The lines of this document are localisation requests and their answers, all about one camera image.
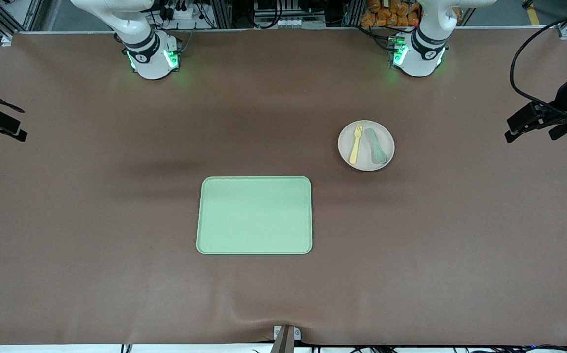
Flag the green plastic spoon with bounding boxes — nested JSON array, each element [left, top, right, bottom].
[[365, 128, 387, 165]]

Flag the yellow plastic fork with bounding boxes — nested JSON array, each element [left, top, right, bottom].
[[349, 124, 364, 165]]

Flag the round beige plate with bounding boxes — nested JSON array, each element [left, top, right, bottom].
[[338, 120, 395, 172]]

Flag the brown table cover mat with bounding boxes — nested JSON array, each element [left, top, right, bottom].
[[0, 27, 567, 347]]

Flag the bag of orange items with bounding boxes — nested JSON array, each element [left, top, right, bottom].
[[361, 0, 420, 28]]

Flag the white power strip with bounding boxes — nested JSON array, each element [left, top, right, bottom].
[[166, 5, 202, 21]]

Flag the white connector strip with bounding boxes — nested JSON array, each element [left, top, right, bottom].
[[256, 15, 326, 29]]

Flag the light green rectangular tray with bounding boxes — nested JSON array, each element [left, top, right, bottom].
[[196, 176, 313, 255]]

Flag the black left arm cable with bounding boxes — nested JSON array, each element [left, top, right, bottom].
[[510, 4, 567, 117]]

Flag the metal table clamp bracket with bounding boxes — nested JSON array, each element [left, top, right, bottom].
[[271, 325, 302, 353]]

